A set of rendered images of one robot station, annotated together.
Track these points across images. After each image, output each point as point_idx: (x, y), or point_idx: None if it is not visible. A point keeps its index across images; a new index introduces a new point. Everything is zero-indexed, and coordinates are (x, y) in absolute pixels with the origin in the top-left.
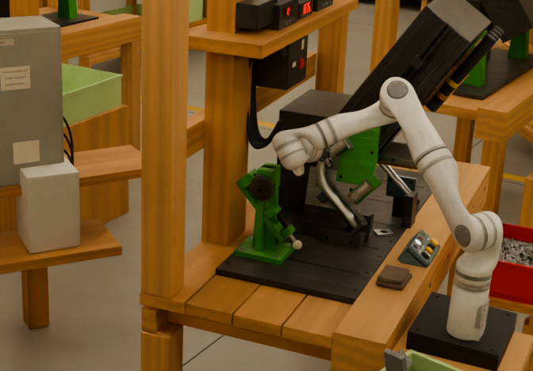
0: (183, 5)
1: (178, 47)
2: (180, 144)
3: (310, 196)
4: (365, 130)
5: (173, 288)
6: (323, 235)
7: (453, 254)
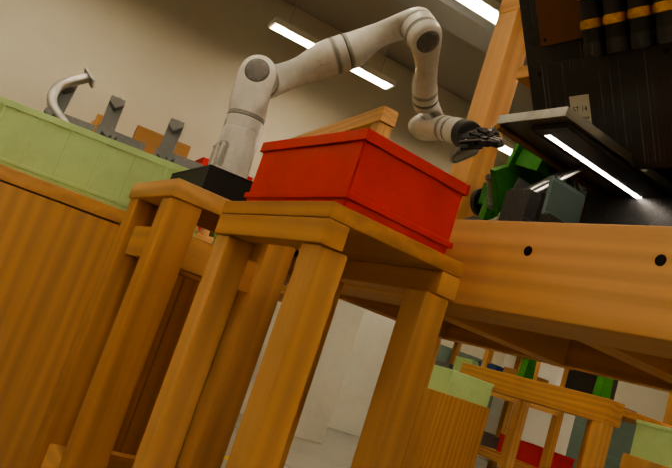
0: (495, 59)
1: (481, 88)
2: (463, 162)
3: None
4: (415, 74)
5: None
6: None
7: (473, 283)
